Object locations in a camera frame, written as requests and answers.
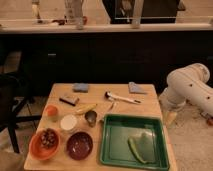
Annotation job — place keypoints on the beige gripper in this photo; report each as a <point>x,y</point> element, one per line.
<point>169,117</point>

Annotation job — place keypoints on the black whiteboard eraser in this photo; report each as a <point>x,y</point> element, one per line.
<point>71,100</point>

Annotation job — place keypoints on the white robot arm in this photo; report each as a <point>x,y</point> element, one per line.
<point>187,84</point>

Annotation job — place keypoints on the green plastic tray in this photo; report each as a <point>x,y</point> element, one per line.
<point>148,135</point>

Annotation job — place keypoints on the dark metal cup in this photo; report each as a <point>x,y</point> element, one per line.
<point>91,117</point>

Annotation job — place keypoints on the yellow banana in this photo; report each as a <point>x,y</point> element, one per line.
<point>85,109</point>

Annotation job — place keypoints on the dark red bowl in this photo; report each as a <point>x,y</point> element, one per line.
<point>79,145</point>

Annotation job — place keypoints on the blue sponge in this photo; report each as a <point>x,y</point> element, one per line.
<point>81,87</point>

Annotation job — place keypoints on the white round lid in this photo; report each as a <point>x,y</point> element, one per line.
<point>68,122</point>

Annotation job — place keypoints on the small orange cup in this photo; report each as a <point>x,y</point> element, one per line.
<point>52,112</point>

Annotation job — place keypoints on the orange bowl with nuts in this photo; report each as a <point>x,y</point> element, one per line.
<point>44,144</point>

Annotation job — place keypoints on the dark counter cabinet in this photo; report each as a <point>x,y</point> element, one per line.
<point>141,57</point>

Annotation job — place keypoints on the black office chair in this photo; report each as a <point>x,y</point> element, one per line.
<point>9,117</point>

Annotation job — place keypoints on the white black-handled brush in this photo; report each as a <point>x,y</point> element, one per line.
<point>112,96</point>

